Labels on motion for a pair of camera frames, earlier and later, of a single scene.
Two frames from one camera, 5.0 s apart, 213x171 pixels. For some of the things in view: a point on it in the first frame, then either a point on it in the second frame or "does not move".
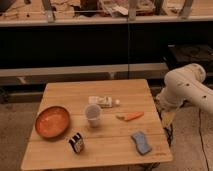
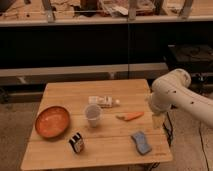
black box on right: x=179 y=55 does not move
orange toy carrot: x=129 y=116 does not move
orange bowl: x=53 y=122 does not move
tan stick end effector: x=168 y=117 to x=157 y=121
